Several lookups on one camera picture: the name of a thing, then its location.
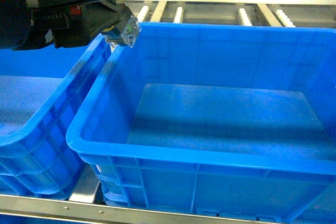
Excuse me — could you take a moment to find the yellow mushroom push button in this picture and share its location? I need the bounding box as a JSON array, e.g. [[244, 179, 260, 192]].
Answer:
[[101, 7, 142, 48]]

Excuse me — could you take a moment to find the steel flow rack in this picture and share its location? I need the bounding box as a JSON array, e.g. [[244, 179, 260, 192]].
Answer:
[[1, 1, 335, 223]]

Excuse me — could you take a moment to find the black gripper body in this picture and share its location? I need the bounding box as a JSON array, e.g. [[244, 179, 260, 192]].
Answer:
[[1, 0, 127, 50]]

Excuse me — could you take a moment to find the blue plastic crate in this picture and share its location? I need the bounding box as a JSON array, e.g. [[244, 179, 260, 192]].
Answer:
[[66, 23, 335, 223], [1, 35, 111, 200]]

